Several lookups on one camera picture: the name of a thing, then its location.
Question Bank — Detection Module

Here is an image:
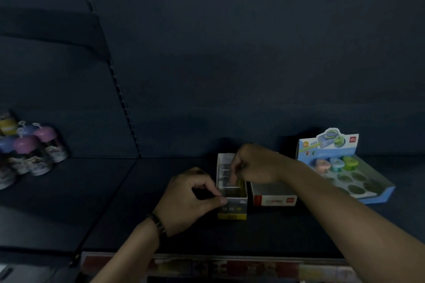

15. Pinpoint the pink pencil sharpener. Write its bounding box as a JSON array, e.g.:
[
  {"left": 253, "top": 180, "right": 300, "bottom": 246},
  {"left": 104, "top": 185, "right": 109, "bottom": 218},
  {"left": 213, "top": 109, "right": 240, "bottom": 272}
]
[{"left": 314, "top": 159, "right": 331, "bottom": 174}]

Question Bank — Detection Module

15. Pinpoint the person's left hand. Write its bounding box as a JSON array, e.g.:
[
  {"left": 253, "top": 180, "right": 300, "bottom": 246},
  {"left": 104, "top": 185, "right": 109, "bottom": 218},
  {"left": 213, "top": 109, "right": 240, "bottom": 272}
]
[{"left": 152, "top": 167, "right": 230, "bottom": 237}]

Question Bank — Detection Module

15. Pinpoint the cluster of pastel-capped bottles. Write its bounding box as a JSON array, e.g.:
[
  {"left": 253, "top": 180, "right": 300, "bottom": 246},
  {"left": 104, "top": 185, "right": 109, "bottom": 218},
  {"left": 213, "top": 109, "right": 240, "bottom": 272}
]
[{"left": 0, "top": 112, "right": 70, "bottom": 191}]

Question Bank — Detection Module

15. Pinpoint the person's left forearm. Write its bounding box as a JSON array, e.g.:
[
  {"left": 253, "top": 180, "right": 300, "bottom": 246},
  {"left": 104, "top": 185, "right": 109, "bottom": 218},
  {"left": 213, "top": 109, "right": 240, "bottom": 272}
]
[{"left": 90, "top": 218, "right": 160, "bottom": 283}]

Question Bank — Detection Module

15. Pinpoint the dark wrist bracelet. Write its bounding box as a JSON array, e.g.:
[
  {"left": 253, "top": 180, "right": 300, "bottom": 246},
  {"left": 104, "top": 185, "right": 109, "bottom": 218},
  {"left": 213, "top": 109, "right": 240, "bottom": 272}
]
[{"left": 147, "top": 213, "right": 167, "bottom": 239}]

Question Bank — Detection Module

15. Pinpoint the white box lid red label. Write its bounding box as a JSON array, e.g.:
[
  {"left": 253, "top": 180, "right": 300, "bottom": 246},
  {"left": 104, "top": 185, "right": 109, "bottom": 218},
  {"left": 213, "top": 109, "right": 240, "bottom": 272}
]
[{"left": 250, "top": 181, "right": 298, "bottom": 207}]

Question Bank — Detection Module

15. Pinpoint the shelf edge label strip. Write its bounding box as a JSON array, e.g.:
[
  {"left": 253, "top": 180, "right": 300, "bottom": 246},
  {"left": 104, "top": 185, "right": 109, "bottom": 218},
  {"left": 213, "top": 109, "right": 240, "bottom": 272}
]
[{"left": 79, "top": 252, "right": 364, "bottom": 283}]

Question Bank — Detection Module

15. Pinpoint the blue cardboard display box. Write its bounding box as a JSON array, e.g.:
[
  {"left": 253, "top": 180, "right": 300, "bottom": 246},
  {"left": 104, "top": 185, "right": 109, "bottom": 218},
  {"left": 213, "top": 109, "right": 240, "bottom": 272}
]
[{"left": 296, "top": 128, "right": 396, "bottom": 205}]

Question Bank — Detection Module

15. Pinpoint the person's right hand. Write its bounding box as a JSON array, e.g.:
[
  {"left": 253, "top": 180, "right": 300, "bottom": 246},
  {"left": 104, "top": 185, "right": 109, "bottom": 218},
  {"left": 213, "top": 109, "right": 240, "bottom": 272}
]
[{"left": 229, "top": 143, "right": 290, "bottom": 186}]

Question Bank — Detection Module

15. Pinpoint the white box yellow label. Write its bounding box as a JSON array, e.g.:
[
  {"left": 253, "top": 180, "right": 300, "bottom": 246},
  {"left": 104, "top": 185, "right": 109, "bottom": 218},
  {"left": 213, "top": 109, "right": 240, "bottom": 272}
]
[{"left": 216, "top": 153, "right": 249, "bottom": 221}]

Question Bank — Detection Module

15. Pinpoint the dark shelf board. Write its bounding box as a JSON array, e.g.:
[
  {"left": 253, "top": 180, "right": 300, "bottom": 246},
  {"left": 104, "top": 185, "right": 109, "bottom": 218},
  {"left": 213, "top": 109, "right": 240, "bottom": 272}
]
[{"left": 0, "top": 7, "right": 112, "bottom": 61}]

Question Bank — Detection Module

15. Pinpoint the person's right forearm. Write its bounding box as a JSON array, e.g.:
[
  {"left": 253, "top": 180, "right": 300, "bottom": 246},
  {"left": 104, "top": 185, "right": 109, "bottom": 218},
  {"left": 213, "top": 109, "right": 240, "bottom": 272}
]
[{"left": 279, "top": 156, "right": 425, "bottom": 283}]

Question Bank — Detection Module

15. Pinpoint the slotted shelf upright rail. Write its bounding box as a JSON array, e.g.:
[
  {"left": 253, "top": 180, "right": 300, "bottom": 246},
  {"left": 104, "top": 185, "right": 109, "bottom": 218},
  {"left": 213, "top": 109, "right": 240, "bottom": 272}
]
[{"left": 76, "top": 0, "right": 142, "bottom": 158}]

